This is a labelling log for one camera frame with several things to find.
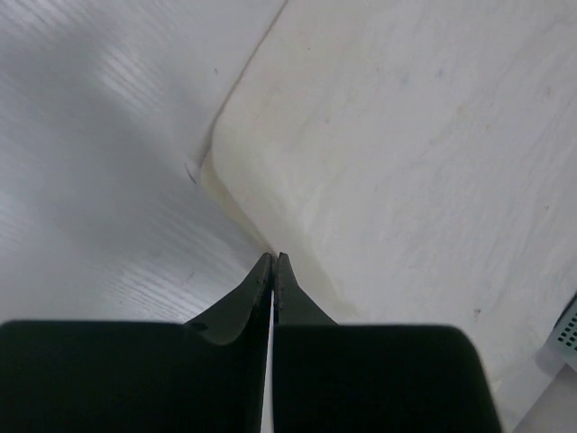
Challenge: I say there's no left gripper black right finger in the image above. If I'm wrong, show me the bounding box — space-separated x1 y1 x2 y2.
272 254 501 432

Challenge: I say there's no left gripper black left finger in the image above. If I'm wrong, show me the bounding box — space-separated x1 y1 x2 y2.
1 254 274 432

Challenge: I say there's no white t shirt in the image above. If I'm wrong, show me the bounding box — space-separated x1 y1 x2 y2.
201 1 576 432

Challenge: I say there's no white plastic basket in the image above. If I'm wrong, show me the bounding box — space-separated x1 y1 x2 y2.
536 295 576 378

